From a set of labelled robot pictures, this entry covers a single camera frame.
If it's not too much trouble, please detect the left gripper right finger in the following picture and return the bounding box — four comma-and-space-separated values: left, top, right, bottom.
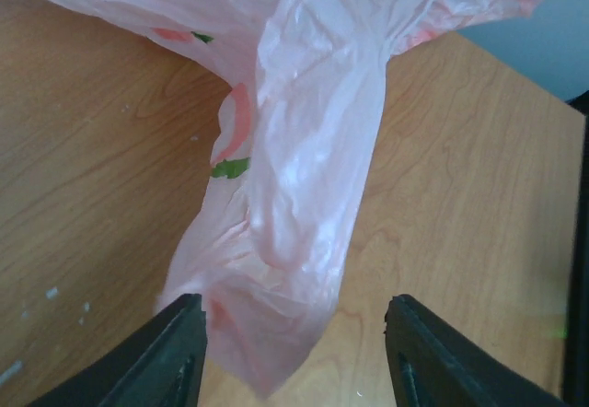
385, 295, 565, 406

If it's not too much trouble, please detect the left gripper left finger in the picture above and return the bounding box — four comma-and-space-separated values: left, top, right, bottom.
30, 294, 207, 406

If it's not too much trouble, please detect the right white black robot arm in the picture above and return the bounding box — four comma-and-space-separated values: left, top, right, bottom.
562, 92, 588, 406

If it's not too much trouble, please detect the pink plastic trash bag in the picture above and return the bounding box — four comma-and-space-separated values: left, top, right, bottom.
0, 0, 572, 399

